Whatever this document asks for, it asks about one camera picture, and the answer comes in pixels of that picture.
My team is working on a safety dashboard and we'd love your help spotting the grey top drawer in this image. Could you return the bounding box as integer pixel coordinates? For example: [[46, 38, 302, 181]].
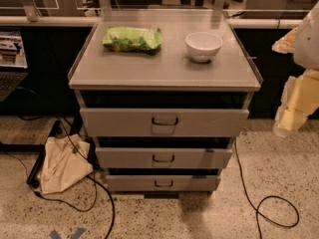
[[80, 109, 248, 137]]

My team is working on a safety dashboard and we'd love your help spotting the white counter rail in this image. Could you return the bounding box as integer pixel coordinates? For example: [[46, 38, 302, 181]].
[[0, 16, 301, 29]]

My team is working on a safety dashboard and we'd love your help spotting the open laptop computer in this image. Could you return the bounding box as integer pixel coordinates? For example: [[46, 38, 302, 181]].
[[0, 28, 29, 102]]

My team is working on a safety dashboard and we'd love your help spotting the white ceramic bowl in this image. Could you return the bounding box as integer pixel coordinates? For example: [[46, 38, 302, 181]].
[[185, 32, 223, 63]]

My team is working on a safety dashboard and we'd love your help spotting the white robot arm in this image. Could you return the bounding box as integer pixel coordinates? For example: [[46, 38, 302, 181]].
[[272, 2, 319, 137]]

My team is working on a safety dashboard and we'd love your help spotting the yellowish white gripper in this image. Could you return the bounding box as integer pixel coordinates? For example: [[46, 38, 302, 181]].
[[273, 70, 319, 137]]

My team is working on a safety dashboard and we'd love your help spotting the green snack bag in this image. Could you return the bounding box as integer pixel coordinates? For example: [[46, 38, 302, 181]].
[[103, 27, 162, 52]]

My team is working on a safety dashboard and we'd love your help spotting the grey drawer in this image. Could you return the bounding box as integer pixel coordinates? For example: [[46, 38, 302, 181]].
[[96, 147, 232, 168], [106, 175, 220, 192], [80, 109, 248, 137]]

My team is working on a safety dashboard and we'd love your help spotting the beige cloth tote bag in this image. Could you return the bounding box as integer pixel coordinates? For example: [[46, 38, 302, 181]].
[[39, 134, 93, 194]]

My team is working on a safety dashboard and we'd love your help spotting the grey drawer cabinet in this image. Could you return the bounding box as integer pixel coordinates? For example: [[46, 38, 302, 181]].
[[67, 9, 264, 199]]

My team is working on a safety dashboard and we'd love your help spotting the grey bottom drawer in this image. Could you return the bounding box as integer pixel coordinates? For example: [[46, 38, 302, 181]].
[[106, 175, 220, 192]]

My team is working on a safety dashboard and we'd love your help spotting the black cable left floor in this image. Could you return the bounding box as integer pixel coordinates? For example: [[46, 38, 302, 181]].
[[0, 117, 117, 239]]

